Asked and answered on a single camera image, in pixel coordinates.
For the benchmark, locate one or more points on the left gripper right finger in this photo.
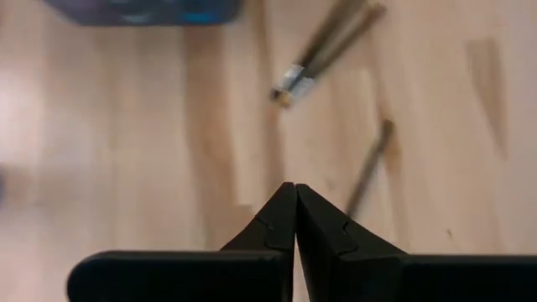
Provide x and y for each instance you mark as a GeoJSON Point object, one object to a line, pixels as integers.
{"type": "Point", "coordinates": [377, 277]}

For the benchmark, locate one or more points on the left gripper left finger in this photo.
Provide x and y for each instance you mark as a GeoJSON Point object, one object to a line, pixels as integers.
{"type": "Point", "coordinates": [189, 277]}

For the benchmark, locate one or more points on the grey translucent plastic bin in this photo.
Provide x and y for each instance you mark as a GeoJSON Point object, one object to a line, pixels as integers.
{"type": "Point", "coordinates": [142, 10]}

